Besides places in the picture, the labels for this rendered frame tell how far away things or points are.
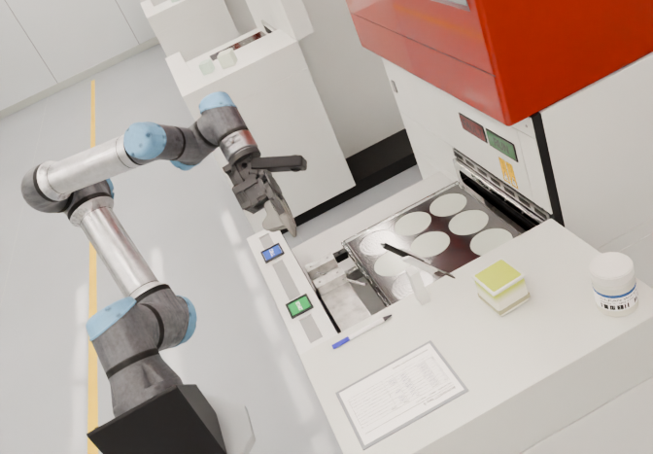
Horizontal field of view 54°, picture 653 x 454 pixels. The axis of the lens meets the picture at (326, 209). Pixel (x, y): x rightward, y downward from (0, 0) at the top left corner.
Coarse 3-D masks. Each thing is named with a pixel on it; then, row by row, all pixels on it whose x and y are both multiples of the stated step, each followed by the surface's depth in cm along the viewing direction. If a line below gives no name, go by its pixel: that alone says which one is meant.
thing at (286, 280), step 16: (256, 240) 179; (272, 240) 176; (256, 256) 173; (288, 256) 167; (272, 272) 163; (288, 272) 162; (272, 288) 158; (288, 288) 156; (304, 288) 153; (320, 304) 146; (288, 320) 146; (304, 320) 144; (320, 320) 142; (304, 336) 139; (320, 336) 138
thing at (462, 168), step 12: (456, 168) 181; (468, 168) 173; (480, 180) 167; (480, 192) 174; (492, 192) 164; (504, 192) 158; (492, 204) 168; (516, 204) 153; (504, 216) 163; (528, 216) 149; (516, 228) 160; (528, 228) 155
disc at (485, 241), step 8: (480, 232) 156; (488, 232) 155; (496, 232) 154; (504, 232) 153; (472, 240) 155; (480, 240) 154; (488, 240) 153; (496, 240) 152; (504, 240) 150; (472, 248) 152; (480, 248) 151; (488, 248) 150
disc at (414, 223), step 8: (408, 216) 173; (416, 216) 171; (424, 216) 170; (400, 224) 171; (408, 224) 170; (416, 224) 168; (424, 224) 167; (400, 232) 168; (408, 232) 167; (416, 232) 165
